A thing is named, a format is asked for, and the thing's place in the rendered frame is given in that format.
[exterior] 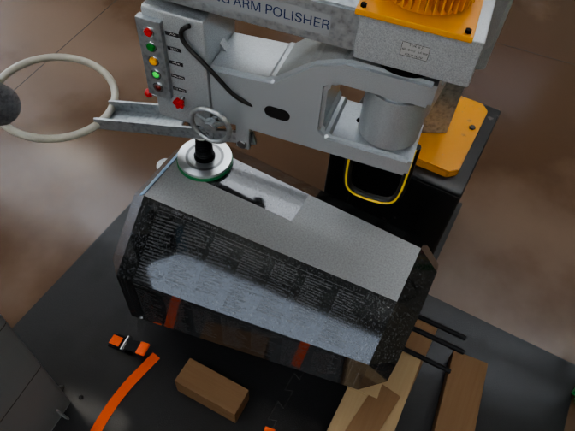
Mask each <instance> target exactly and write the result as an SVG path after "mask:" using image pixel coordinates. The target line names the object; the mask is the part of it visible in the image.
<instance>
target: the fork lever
mask: <svg viewBox="0 0 575 431"><path fill-rule="evenodd" d="M108 102H109V104H111V105H113V106H114V107H115V108H116V110H115V112H114V114H113V115H112V116H111V117H110V118H109V119H107V118H97V117H94V118H93V120H94V122H96V123H98V124H99V126H100V128H99V129H106V130H114V131H123V132H131V133H148V134H156V135H165V136H174V137H182V138H191V139H202V138H200V137H199V136H198V135H197V134H196V133H195V132H194V131H193V129H192V127H191V126H182V125H183V123H184V121H181V120H177V119H175V118H172V117H169V116H166V115H162V114H161V113H160V111H159V107H158V103H143V102H132V101H121V100H109V101H108ZM198 128H199V129H200V130H201V131H202V132H203V133H205V134H206V135H208V136H209V133H207V132H206V131H205V130H204V129H203V128H202V127H198ZM226 133H227V130H226V129H220V128H217V129H216V131H215V132H214V138H216V139H220V138H223V137H225V135H226ZM227 142H233V143H236V130H232V136H231V138H230V140H229V141H227ZM256 144H257V140H256V137H255V134H254V132H253V130H251V145H256ZM237 145H238V147H240V148H241V149H244V148H246V142H244V141H242V140H240V141H238V142H237Z"/></svg>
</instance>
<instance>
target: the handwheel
mask: <svg viewBox="0 0 575 431"><path fill-rule="evenodd" d="M199 112H207V113H210V114H213V116H212V117H211V118H207V119H205V118H204V117H202V116H201V115H199V114H198V113H199ZM194 117H195V118H197V119H198V120H199V121H201V122H203V123H204V124H203V129H204V130H205V131H206V132H207V133H209V136H208V135H206V134H205V133H203V132H202V131H201V130H200V129H199V128H198V127H197V125H196V123H195V120H194ZM218 119H220V121H218ZM189 122H190V125H191V127H192V129H193V131H194V132H195V133H196V134H197V135H198V136H199V137H200V138H202V139H204V140H206V141H208V142H210V143H213V144H223V143H226V142H227V141H229V140H230V138H231V136H232V127H231V125H230V123H229V121H228V119H227V118H226V117H225V116H224V115H223V114H222V113H221V112H219V111H218V110H216V109H213V108H211V107H207V106H198V107H196V108H194V109H193V110H192V111H191V112H190V114H189ZM220 126H225V127H226V130H227V133H226V135H225V137H223V138H220V139H216V138H214V132H215V131H216V129H217V127H220Z"/></svg>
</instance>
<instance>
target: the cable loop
mask: <svg viewBox="0 0 575 431"><path fill-rule="evenodd" d="M420 151H421V145H420V144H418V145H417V149H416V151H415V154H414V157H413V159H412V164H411V167H410V169H409V172H408V174H405V173H404V175H402V177H401V180H400V184H399V185H398V188H397V190H396V192H395V193H394V195H392V196H390V197H384V196H379V195H376V194H372V193H369V192H365V191H363V190H360V189H358V188H357V187H356V186H355V185H354V184H353V183H352V169H353V160H350V159H345V163H344V169H343V183H344V186H345V188H346V189H347V190H348V191H349V192H350V193H351V194H352V195H354V196H356V197H358V198H362V199H364V200H367V201H370V202H373V203H377V204H395V203H397V202H398V201H399V200H400V199H401V198H402V197H403V195H404V193H405V191H406V189H407V187H408V184H409V182H410V179H411V177H412V173H413V170H414V168H415V165H416V162H417V160H418V156H419V153H420Z"/></svg>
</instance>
